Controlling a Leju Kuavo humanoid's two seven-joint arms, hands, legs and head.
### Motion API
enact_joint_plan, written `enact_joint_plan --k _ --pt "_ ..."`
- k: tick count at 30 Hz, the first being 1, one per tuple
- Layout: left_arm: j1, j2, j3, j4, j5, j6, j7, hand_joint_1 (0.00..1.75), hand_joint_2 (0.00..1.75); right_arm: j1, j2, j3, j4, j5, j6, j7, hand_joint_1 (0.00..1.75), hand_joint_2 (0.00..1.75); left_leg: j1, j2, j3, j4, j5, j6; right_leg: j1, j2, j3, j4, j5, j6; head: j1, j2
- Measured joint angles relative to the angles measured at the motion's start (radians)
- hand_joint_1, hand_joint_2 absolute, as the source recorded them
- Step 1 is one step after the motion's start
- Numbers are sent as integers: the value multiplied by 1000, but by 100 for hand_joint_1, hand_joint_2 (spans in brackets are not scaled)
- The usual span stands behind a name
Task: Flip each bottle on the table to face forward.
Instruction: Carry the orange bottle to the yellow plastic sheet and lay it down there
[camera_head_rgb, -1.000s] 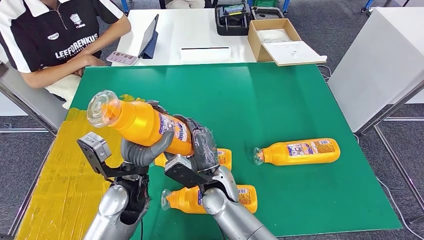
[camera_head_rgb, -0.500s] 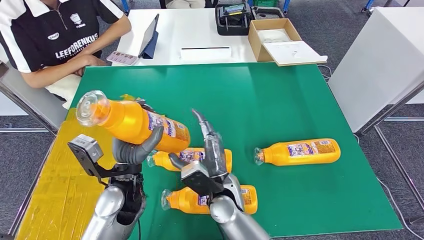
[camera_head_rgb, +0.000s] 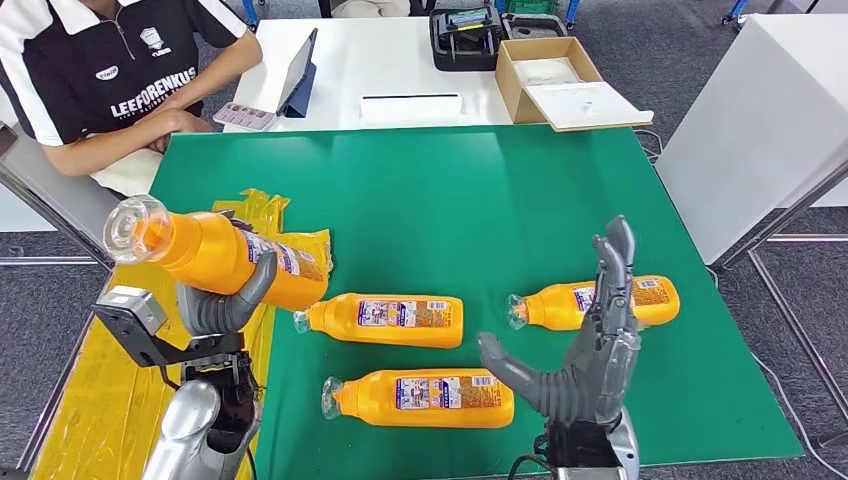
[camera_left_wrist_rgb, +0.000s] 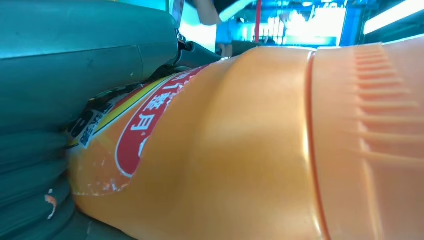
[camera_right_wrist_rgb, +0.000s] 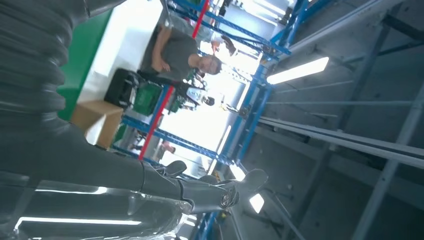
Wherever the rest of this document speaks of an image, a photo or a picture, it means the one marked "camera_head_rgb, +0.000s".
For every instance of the smartphone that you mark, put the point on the smartphone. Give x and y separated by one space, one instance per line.
244 116

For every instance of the green plastic crate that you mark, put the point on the green plastic crate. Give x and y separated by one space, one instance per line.
530 5

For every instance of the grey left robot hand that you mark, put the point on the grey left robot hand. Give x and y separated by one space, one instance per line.
225 314

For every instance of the person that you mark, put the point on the person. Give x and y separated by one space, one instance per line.
79 66
371 8

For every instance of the orange detergent bottle clear cap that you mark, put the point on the orange detergent bottle clear cap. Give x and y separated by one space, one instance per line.
205 255
371 401
550 308
344 324

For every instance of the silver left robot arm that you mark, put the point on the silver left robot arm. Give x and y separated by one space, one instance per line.
185 424

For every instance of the yellow taped plastic sheet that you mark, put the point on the yellow taped plastic sheet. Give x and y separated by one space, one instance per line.
99 397

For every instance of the person's right forearm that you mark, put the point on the person's right forearm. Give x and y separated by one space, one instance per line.
93 156

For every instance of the tablet in dark case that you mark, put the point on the tablet in dark case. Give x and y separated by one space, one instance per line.
295 73

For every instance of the grey side table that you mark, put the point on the grey side table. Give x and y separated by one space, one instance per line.
66 205

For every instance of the black tool case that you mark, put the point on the black tool case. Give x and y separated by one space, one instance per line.
464 58

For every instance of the grey moulded tray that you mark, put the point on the grey moulded tray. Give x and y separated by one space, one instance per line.
531 28

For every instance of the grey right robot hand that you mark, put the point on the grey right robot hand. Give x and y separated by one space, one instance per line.
596 378

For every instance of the person's right hand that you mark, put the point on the person's right hand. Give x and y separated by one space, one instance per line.
192 124

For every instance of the white bag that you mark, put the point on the white bag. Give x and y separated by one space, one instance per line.
548 71

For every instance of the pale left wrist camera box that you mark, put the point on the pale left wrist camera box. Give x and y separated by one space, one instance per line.
132 318

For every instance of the open cardboard box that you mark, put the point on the open cardboard box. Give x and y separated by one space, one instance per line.
509 91

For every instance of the blue metal frame leg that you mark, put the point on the blue metal frame leg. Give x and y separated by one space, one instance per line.
732 10
571 9
250 12

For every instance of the white side table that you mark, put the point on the white side table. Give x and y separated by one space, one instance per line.
748 132

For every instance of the person's left hand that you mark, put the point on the person's left hand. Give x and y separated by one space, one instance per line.
159 126

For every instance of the white flat box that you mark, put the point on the white flat box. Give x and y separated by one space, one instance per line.
411 108

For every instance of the green table mat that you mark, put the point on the green table mat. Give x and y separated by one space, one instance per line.
464 218

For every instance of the person's left forearm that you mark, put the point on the person's left forearm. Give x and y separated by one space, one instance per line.
218 76

